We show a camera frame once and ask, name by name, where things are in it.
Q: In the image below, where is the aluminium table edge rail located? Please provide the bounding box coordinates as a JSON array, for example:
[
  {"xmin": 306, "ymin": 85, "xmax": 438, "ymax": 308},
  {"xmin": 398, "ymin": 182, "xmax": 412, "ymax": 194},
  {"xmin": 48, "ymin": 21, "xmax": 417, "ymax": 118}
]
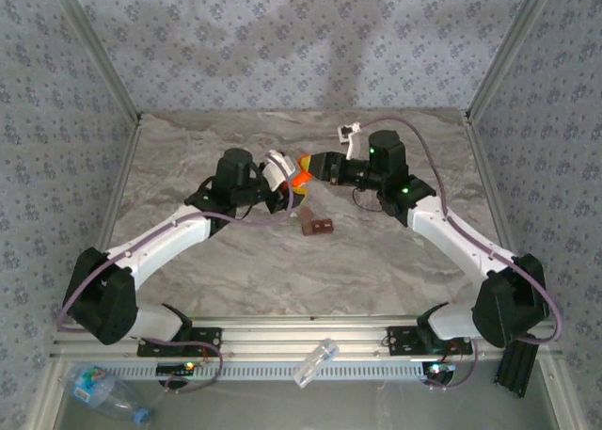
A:
[
  {"xmin": 463, "ymin": 112, "xmax": 521, "ymax": 266},
  {"xmin": 101, "ymin": 114, "xmax": 145, "ymax": 257}
]

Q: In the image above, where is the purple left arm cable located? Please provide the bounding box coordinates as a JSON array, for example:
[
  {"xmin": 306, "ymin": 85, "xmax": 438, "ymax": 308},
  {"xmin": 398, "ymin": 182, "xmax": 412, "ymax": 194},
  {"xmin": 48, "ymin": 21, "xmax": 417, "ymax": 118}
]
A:
[{"xmin": 55, "ymin": 151, "xmax": 298, "ymax": 394}]

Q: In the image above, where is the aluminium frame bar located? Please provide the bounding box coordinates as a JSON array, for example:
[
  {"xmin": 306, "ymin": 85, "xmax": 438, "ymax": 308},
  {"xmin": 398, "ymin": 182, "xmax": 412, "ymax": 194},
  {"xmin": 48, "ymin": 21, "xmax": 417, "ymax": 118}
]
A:
[
  {"xmin": 27, "ymin": 358, "xmax": 71, "ymax": 430},
  {"xmin": 538, "ymin": 354, "xmax": 582, "ymax": 430}
]

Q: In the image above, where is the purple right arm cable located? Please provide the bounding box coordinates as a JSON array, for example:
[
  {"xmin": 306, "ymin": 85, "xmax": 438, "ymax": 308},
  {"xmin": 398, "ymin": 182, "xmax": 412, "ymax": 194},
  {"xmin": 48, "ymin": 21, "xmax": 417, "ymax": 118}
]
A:
[{"xmin": 359, "ymin": 116, "xmax": 563, "ymax": 391}]

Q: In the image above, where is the aluminium frame post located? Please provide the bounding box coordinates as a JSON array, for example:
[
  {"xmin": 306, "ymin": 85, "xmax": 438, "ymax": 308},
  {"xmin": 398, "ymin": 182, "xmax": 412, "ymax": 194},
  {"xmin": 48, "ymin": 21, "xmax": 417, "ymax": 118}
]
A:
[
  {"xmin": 465, "ymin": 0, "xmax": 563, "ymax": 120},
  {"xmin": 46, "ymin": 0, "xmax": 145, "ymax": 123}
]

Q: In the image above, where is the long aluminium base rail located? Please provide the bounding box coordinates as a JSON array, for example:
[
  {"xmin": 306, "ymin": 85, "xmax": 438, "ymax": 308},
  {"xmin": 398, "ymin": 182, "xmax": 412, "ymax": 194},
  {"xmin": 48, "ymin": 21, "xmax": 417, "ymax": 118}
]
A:
[{"xmin": 49, "ymin": 314, "xmax": 563, "ymax": 361}]

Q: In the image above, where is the clear plastic tube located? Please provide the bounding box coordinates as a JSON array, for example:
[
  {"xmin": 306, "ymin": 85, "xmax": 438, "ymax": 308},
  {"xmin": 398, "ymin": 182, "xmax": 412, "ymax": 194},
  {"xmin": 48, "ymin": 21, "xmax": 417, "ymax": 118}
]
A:
[{"xmin": 293, "ymin": 338, "xmax": 341, "ymax": 389}]

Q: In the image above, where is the small controller board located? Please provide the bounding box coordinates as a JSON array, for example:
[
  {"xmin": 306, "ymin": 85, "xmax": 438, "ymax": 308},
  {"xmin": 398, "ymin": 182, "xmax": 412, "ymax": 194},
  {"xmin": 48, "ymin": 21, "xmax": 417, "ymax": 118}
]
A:
[
  {"xmin": 421, "ymin": 361, "xmax": 457, "ymax": 385},
  {"xmin": 155, "ymin": 361, "xmax": 197, "ymax": 377}
]

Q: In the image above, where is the short black extrusion piece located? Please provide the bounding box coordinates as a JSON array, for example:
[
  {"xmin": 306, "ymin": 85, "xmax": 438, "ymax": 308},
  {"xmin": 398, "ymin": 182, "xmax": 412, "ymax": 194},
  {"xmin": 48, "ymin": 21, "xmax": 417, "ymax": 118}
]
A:
[{"xmin": 492, "ymin": 340, "xmax": 540, "ymax": 399}]

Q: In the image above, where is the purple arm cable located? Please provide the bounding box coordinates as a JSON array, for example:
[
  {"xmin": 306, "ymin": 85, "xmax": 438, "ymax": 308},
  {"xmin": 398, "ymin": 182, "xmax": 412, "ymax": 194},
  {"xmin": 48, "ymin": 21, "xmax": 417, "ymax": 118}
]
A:
[
  {"xmin": 359, "ymin": 116, "xmax": 563, "ymax": 391},
  {"xmin": 55, "ymin": 151, "xmax": 298, "ymax": 394}
]

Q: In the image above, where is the clear plastic water bottle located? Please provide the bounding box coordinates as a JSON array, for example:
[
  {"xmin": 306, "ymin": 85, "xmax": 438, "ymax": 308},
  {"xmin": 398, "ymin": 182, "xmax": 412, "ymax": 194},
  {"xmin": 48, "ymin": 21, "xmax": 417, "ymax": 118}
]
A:
[{"xmin": 63, "ymin": 364, "xmax": 157, "ymax": 426}]

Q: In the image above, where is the brown pill organizer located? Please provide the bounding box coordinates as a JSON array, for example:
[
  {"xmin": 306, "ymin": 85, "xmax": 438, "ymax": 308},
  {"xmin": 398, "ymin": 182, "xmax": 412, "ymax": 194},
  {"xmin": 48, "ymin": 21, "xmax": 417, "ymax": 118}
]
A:
[{"xmin": 300, "ymin": 207, "xmax": 334, "ymax": 237}]

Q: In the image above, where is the white slotted cable duct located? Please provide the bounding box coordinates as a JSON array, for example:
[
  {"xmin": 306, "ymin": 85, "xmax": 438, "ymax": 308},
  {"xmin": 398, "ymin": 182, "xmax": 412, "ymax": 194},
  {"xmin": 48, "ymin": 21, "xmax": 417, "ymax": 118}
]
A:
[{"xmin": 101, "ymin": 359, "xmax": 424, "ymax": 383}]

